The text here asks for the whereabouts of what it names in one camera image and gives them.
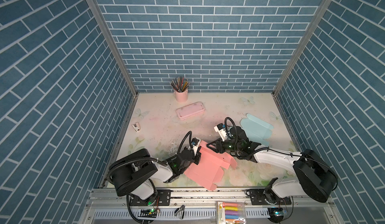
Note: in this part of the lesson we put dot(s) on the right small circuit board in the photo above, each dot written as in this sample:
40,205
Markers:
276,215

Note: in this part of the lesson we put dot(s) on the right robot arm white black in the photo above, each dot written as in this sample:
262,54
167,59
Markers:
313,177

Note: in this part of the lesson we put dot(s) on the wrist white camera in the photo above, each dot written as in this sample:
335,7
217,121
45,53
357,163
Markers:
194,145
220,129

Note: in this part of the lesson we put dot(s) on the pack of coloured markers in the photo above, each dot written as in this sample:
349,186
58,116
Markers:
230,213

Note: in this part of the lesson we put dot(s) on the aluminium front rail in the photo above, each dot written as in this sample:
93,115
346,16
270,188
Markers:
195,197

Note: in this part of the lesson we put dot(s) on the left small circuit board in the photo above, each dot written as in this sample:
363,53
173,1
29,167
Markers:
148,213

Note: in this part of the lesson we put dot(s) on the pink pencil case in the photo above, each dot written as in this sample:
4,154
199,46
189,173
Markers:
191,110

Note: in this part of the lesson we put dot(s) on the light blue flat paper box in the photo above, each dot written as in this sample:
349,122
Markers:
256,129

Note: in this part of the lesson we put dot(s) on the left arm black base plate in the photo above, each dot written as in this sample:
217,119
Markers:
159,198

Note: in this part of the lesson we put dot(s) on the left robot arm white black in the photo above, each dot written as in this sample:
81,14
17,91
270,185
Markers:
132,175

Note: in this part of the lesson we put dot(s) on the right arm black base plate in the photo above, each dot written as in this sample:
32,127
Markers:
259,196

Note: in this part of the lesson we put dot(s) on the pink pencil cup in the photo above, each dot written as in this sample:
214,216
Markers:
181,97

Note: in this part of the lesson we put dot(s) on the small white pencil sharpener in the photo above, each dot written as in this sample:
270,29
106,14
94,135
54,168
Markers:
136,127

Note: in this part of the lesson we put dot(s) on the pink paper box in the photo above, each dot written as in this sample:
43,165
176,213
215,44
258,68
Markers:
210,169

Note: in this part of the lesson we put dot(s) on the bundle of coloured pencils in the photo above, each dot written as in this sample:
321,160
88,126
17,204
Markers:
180,84

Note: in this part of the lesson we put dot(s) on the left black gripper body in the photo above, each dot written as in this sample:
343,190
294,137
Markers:
181,172

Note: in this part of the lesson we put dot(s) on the black metal clip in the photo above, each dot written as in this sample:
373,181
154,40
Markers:
179,212

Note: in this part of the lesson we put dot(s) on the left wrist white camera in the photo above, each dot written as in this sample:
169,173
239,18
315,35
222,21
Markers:
194,145

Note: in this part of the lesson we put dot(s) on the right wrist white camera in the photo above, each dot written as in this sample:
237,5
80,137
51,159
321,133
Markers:
220,129

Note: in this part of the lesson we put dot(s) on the small circuit board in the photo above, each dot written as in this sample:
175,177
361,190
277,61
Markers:
148,213
276,215

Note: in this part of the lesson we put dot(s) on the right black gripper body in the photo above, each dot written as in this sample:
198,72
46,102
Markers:
229,145

